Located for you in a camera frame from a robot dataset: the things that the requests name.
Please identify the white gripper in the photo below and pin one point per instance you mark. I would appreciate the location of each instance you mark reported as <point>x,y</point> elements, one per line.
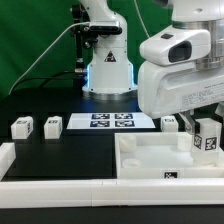
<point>179,88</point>

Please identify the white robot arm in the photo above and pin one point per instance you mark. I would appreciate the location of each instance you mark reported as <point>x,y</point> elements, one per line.
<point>110,73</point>

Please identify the white sheet with tags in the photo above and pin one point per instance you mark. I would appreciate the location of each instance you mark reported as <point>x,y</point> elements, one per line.
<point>128,120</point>

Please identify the white U-shaped obstacle fence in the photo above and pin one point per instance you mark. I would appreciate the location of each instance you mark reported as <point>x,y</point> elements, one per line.
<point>93,193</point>

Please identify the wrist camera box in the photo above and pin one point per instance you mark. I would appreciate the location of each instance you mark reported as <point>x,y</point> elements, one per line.
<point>172,46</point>

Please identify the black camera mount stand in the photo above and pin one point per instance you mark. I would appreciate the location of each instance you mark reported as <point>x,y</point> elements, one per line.
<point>79,15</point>

